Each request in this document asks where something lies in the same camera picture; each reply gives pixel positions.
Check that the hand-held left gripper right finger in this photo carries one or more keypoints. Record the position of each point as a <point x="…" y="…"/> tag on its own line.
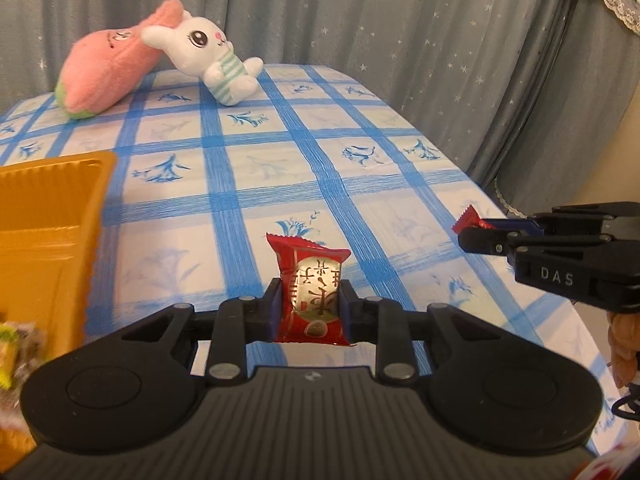
<point x="345" y="310"/>

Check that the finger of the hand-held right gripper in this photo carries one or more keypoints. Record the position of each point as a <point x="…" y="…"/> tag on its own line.
<point x="490" y="244"/>
<point x="575" y="217"/>

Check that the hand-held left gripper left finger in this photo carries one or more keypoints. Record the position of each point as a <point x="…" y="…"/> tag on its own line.
<point x="274" y="310"/>

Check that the small red snack packet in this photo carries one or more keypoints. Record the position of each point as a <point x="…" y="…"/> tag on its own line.
<point x="468" y="218"/>

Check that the red snack packet gold circle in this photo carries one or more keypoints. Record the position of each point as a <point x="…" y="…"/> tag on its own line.
<point x="310" y="290"/>

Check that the brown snack packet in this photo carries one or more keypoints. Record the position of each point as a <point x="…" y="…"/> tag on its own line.
<point x="32" y="355"/>

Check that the orange plastic tray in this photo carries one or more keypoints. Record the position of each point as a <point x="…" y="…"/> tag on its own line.
<point x="45" y="210"/>

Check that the yellow green snack packet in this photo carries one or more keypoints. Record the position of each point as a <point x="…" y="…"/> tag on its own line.
<point x="7" y="355"/>

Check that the person's right hand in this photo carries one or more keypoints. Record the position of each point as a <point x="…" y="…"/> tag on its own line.
<point x="625" y="345"/>

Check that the lace-trimmed blue fabric cover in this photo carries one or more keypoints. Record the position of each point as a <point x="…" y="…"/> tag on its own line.
<point x="575" y="110"/>

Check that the blue checked tablecloth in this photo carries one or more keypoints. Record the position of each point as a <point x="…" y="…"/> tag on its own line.
<point x="350" y="185"/>

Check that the red white patterned cloth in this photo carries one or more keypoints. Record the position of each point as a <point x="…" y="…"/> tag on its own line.
<point x="615" y="465"/>

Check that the white bunny plush toy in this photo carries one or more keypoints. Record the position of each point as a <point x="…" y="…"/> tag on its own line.
<point x="220" y="60"/>

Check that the blue-grey star curtain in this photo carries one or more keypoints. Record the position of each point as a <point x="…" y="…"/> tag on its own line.
<point x="350" y="10"/>

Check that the pink plush toy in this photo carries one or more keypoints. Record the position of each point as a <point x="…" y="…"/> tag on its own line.
<point x="105" y="70"/>

